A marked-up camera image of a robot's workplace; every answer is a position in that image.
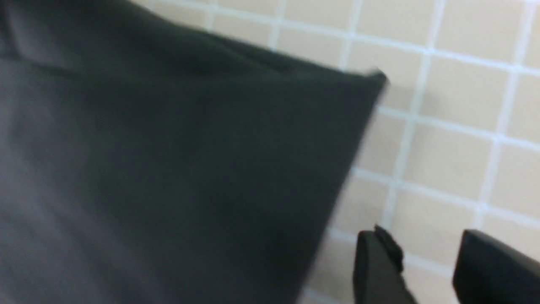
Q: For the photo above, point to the dark gray long-sleeved shirt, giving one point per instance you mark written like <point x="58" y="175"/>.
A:
<point x="144" y="162"/>

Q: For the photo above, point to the beige checkered tablecloth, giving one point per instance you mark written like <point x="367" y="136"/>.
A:
<point x="455" y="144"/>

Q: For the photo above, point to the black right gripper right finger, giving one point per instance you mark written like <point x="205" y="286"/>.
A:
<point x="488" y="271"/>

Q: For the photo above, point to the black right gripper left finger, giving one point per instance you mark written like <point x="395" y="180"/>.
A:
<point x="378" y="269"/>

